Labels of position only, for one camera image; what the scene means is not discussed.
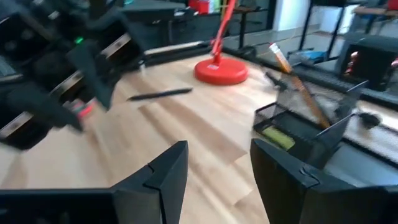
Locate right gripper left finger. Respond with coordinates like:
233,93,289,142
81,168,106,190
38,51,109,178
111,140,189,224

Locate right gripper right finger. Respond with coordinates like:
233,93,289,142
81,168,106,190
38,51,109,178
250,138,361,224

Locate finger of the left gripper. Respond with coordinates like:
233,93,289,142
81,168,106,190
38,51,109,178
66,45,115,110
6,83,83,132

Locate yellow-green rubber eraser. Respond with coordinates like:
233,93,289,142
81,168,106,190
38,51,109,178
262,126,295,150

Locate yellow pencil with eraser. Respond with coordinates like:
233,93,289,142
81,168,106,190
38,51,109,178
269,42,331,130

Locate black mesh desk organizer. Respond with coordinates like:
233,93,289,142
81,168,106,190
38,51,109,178
253,73,369,170

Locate red desk lamp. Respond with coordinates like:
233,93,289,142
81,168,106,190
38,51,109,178
194,0,249,86

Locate red storage bin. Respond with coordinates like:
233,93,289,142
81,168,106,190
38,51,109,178
188,0,222,15

